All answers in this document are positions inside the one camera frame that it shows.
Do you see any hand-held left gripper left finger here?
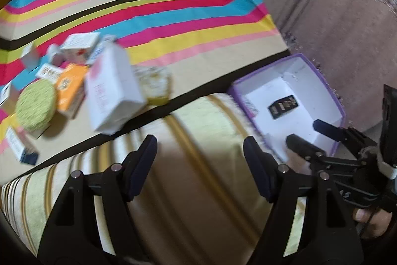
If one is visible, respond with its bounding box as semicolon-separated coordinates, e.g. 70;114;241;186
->
37;134;159;265

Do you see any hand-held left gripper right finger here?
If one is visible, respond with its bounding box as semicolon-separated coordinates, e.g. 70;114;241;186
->
243;136;365;265

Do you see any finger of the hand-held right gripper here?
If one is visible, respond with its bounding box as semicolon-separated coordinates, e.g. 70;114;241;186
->
285;134;379;208
313;119;378;157

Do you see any purple cardboard box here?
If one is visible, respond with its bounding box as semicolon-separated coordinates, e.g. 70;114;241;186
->
228;54;346;160

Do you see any orange box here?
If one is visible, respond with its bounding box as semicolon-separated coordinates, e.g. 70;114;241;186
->
56;63;90;119

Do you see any long silver blue-print box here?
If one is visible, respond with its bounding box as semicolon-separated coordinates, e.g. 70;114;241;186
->
5;126;40;165

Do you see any person's right hand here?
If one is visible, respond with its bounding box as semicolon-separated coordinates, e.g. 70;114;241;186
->
353;208;393;238

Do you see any small black packet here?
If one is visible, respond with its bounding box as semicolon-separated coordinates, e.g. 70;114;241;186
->
268;96;298;120

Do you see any large white carton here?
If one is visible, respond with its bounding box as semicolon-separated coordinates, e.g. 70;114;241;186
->
85;43;148;136

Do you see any yellow patterned packet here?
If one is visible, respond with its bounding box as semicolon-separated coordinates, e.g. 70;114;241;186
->
133;65;172;106

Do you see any round green tin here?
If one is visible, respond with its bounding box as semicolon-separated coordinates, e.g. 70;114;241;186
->
15;79;58;133

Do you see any white blue-striped box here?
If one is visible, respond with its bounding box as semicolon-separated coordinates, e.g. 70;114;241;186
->
87;35;117;65

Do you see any small white red-print box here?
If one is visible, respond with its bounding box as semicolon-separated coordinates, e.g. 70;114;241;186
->
60;48;94;65

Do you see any white box with yellow edge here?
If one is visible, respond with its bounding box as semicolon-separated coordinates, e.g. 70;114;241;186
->
35;64;67;85

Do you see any white box with text panel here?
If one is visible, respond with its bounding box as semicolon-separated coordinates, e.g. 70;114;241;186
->
60;32;101;51

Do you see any small white bottle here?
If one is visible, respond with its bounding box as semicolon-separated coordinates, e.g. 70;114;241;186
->
47;44;64;65

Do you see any small white blue box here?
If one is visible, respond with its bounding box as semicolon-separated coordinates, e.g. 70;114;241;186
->
0;80;21;106

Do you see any small plain white box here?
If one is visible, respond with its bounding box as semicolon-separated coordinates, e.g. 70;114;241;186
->
20;42;41;71

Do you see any colourful striped cloth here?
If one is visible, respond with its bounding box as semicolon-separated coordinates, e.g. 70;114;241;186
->
0;0;289;160

